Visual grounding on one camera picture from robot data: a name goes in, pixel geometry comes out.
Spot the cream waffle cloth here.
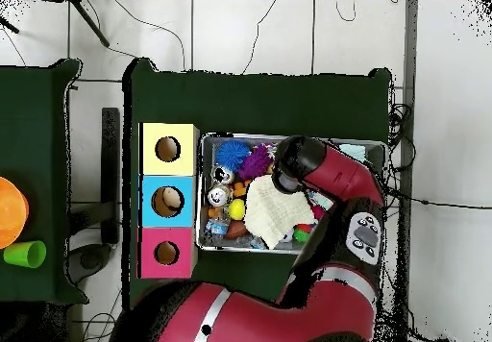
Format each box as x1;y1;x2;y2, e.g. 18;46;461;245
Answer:
244;174;316;250

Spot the mint green waffle cloth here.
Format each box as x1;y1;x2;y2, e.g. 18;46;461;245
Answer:
339;143;366;162

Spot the silver mesh bin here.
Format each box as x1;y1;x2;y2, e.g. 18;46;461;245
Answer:
195;133;387;257

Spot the wooden three-hole box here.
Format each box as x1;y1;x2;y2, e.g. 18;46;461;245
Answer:
137;122;200;280

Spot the orange toy brick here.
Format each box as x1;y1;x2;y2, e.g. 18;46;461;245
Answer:
232;180;253;199

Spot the purple spiky ball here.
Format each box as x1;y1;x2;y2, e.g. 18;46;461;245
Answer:
236;143;274;182

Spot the crushed silver can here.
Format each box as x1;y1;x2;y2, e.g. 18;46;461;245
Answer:
210;164;235;185

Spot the blue fuzzy ball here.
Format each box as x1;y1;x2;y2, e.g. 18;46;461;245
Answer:
214;139;252;174

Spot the crushed can with gold print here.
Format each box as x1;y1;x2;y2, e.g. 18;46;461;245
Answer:
207;183;234;208

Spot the yellow ball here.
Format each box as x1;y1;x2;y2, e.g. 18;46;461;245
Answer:
228;198;247;221

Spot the brown toy football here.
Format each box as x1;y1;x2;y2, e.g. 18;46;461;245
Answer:
224;220;249;241

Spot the dark green tablecloth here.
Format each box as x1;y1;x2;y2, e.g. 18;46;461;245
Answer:
122;58;393;312
0;58;89;305

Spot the grey floor base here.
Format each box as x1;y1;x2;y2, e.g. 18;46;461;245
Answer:
64;242;113;285

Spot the black tripod leg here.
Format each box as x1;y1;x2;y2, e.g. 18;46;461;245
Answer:
0;14;19;35
70;0;111;48

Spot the green plastic cup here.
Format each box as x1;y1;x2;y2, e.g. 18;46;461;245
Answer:
3;240;47;269

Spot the orange bowl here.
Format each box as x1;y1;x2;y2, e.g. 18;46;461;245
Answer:
0;176;30;250

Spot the black floor cable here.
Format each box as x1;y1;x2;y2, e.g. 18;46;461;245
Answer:
387;187;492;210

